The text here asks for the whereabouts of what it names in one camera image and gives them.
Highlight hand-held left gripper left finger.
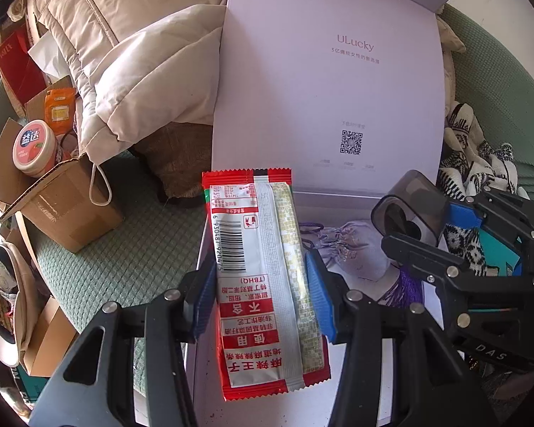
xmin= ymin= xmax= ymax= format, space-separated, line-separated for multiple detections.
xmin=29 ymin=264 xmax=219 ymax=427

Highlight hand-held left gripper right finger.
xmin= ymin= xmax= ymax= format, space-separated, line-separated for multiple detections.
xmin=303 ymin=249 xmax=486 ymax=427

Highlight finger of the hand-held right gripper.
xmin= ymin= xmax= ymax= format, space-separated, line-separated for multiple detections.
xmin=446 ymin=187 xmax=534 ymax=276
xmin=379 ymin=235 xmax=534 ymax=296

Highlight purple tassel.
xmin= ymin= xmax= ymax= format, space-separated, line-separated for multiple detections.
xmin=380 ymin=267 xmax=428 ymax=310

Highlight grey translucent case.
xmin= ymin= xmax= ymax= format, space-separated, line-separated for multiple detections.
xmin=371 ymin=170 xmax=450 ymax=247

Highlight red white long snack packet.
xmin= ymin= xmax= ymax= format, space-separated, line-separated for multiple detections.
xmin=201 ymin=167 xmax=331 ymax=403

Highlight lavender drawstring pouch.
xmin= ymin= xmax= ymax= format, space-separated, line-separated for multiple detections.
xmin=303 ymin=220 xmax=394 ymax=283

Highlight lavender gift box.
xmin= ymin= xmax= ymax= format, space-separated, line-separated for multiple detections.
xmin=184 ymin=0 xmax=459 ymax=427

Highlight teal bubble mailer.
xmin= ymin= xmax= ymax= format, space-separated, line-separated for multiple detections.
xmin=476 ymin=227 xmax=523 ymax=276

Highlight black white patterned scarf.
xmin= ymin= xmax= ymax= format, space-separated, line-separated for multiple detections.
xmin=436 ymin=102 xmax=530 ymax=276

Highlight green sofa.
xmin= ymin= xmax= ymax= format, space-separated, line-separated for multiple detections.
xmin=0 ymin=4 xmax=534 ymax=365

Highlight brown pillow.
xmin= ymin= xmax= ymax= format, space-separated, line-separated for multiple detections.
xmin=131 ymin=118 xmax=216 ymax=210

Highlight stacked cardboard boxes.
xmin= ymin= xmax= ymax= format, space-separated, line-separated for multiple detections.
xmin=20 ymin=298 xmax=78 ymax=379

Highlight small open cardboard box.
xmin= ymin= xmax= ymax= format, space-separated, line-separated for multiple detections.
xmin=0 ymin=118 xmax=125 ymax=254

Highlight khaki coat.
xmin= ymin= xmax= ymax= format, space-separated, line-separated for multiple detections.
xmin=436 ymin=4 xmax=468 ymax=116

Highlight beige cap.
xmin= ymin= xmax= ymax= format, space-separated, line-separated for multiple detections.
xmin=0 ymin=242 xmax=38 ymax=365

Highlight teal black box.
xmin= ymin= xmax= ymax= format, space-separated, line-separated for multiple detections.
xmin=9 ymin=362 xmax=49 ymax=414

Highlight pink jar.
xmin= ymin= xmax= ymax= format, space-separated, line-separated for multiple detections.
xmin=12 ymin=120 xmax=59 ymax=179

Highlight orange packet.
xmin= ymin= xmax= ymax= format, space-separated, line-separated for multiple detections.
xmin=44 ymin=88 xmax=78 ymax=138

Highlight beige puffer jacket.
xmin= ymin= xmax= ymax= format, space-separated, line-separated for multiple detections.
xmin=31 ymin=0 xmax=232 ymax=161

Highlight white paper sheet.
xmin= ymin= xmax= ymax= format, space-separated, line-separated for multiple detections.
xmin=27 ymin=31 xmax=69 ymax=85

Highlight red box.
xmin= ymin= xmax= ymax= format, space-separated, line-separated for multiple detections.
xmin=0 ymin=22 xmax=49 ymax=116

